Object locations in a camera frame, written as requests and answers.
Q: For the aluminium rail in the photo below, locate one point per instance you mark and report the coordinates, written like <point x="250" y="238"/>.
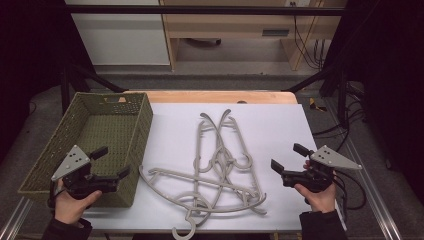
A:
<point x="15" y="220"/>
<point x="370" y="186"/>

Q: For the black horizontal frame bar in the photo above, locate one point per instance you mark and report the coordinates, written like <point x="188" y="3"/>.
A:
<point x="200" y="10"/>

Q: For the person's right hand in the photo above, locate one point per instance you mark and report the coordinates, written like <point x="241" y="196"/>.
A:
<point x="321" y="201"/>

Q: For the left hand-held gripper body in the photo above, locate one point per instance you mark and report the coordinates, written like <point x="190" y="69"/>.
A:
<point x="71" y="163"/>

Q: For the white cabinet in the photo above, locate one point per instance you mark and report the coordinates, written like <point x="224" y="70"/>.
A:
<point x="123" y="40"/>

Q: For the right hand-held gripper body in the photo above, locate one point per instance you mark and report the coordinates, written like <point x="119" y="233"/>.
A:
<point x="330" y="158"/>

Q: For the wooden desk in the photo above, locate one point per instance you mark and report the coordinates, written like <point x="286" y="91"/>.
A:
<point x="233" y="25"/>

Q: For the white wall socket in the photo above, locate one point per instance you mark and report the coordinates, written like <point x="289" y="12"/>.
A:
<point x="298" y="2"/>

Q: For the white table mat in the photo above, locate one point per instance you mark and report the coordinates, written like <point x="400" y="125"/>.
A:
<point x="283" y="126"/>

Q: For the person's left hand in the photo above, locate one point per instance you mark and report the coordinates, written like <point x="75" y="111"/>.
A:
<point x="71" y="210"/>

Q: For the green woven basket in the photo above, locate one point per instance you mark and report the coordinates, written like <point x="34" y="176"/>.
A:
<point x="110" y="133"/>

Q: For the yellow and black tool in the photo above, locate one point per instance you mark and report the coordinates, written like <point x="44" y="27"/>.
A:
<point x="315" y="105"/>

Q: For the black curtain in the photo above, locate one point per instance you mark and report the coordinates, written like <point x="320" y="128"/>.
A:
<point x="390" y="66"/>
<point x="30" y="50"/>

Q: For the black frame strut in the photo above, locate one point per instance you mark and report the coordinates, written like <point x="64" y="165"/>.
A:
<point x="320" y="76"/>
<point x="93" y="78"/>

